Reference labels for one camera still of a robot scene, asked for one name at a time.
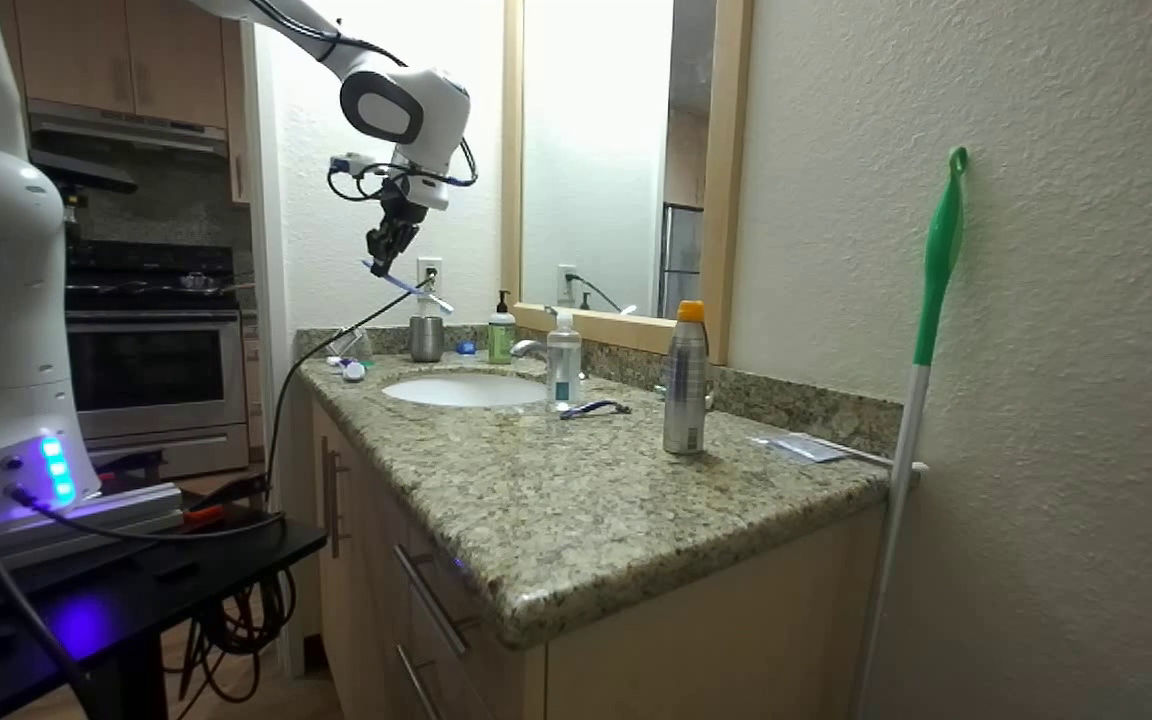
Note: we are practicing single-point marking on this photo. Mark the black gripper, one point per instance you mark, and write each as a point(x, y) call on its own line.
point(396, 227)

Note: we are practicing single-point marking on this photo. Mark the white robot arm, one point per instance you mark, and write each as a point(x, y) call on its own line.
point(419, 114)

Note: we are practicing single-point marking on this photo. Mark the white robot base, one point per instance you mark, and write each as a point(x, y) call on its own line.
point(42, 447)

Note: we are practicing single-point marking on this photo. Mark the silver metal cup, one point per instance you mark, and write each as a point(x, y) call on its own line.
point(426, 337)

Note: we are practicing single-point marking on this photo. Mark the clear plastic water bottle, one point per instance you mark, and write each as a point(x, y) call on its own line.
point(567, 361)

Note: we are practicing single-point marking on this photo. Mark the green soap pump bottle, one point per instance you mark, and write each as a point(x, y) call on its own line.
point(500, 330)

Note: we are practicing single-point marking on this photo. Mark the white oval sink basin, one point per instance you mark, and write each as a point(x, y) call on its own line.
point(468, 390)

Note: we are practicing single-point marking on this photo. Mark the wood framed mirror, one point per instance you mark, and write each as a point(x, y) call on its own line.
point(600, 102)

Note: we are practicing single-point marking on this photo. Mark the stainless steel oven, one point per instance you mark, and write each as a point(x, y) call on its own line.
point(152, 307)

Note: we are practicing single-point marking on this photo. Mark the silver spray can orange cap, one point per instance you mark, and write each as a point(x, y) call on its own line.
point(686, 383)

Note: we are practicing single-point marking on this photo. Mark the wooden vanity cabinet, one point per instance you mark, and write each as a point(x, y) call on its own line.
point(575, 571)

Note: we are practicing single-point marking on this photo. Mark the clear plastic packet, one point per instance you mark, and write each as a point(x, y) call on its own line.
point(808, 447)

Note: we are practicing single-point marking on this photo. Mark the black robot cart table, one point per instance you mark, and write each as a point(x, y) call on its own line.
point(115, 606)

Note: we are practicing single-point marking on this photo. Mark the wall power outlet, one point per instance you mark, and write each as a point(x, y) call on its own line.
point(428, 274)

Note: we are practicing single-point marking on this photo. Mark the green handled white broom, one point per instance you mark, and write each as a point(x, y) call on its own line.
point(939, 274)

